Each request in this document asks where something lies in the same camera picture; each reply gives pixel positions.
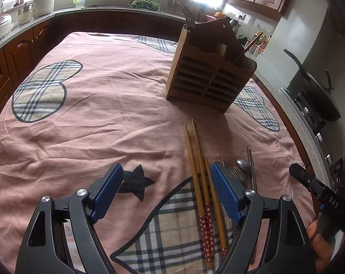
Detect person's right hand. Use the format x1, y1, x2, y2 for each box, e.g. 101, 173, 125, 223
306, 220, 337, 273

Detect dark wooden chopstick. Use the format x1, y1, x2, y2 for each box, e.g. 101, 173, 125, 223
232, 31, 264, 64

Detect gas stove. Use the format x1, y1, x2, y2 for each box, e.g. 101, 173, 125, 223
281, 87, 333, 160

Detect green leafy vegetables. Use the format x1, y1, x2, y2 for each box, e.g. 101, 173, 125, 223
130, 0, 162, 11

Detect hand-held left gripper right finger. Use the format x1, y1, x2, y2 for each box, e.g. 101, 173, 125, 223
210, 162, 316, 274

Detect white pink rice cooker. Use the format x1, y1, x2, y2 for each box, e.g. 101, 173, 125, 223
0, 14, 13, 45

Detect red-floral-end wooden chopstick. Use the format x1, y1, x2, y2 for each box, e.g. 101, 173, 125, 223
191, 119, 217, 260
184, 124, 213, 268

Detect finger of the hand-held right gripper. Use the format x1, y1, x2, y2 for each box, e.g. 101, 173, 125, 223
289, 163, 325, 199

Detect plain wooden chopstick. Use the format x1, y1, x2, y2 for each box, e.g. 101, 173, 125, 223
204, 156, 228, 260

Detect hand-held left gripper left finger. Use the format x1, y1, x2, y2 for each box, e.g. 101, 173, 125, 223
15, 163, 124, 274

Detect black wok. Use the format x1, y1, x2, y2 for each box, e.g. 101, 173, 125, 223
284, 48, 342, 122

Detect wooden utensil holder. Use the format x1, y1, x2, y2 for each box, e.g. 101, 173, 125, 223
165, 17, 258, 114

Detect condiment bottles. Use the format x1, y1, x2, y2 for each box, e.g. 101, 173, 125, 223
254, 31, 271, 55

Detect small white electric pot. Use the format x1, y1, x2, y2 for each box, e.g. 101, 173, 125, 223
17, 2, 39, 26

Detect pink plaid-patch tablecloth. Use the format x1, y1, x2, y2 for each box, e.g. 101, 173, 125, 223
0, 31, 317, 274

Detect metal spoon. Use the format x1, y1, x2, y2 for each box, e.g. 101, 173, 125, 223
237, 159, 251, 189

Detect wooden spoon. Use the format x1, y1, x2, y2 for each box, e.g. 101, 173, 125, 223
214, 43, 227, 59

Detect large white pot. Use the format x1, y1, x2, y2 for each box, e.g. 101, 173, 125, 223
34, 0, 57, 16

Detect steel electric kettle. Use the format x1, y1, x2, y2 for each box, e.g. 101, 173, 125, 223
229, 17, 241, 35

